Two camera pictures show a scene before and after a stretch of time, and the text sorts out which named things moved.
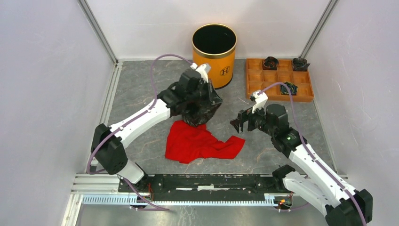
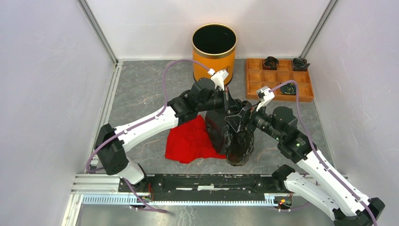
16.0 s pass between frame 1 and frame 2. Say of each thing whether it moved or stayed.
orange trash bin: stayed
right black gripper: stayed
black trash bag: moved
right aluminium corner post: stayed
